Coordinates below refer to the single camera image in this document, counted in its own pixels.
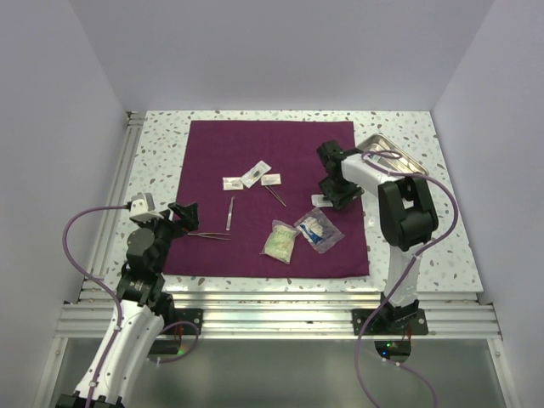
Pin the aluminium frame rails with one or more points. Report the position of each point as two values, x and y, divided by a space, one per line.
291 309

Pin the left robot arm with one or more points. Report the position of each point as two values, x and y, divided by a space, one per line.
142 310

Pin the silver tweezers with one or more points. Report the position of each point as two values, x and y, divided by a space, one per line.
230 214

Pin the white pouch with dark item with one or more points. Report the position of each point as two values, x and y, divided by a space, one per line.
252 176

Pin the metal tray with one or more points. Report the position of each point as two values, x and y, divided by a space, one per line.
384 152

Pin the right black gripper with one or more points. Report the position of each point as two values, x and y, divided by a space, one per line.
340 200

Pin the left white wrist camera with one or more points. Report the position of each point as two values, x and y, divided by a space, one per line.
142 208

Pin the thin dark tweezers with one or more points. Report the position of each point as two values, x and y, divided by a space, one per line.
271 190

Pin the small white packet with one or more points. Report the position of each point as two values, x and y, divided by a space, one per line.
271 179
232 183

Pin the green gauze bag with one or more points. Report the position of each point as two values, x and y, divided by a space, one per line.
280 242

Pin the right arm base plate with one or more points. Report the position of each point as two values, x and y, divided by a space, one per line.
380 325

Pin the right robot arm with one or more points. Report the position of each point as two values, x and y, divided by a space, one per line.
407 219

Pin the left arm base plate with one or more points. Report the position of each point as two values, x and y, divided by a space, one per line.
183 316

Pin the clear pouch with small parts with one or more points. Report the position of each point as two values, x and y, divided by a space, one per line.
320 201

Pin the clear bag blue white gloves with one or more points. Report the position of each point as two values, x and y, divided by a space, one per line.
318 230

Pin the purple cloth mat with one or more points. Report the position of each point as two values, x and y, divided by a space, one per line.
218 149

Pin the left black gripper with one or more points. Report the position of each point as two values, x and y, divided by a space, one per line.
189 222

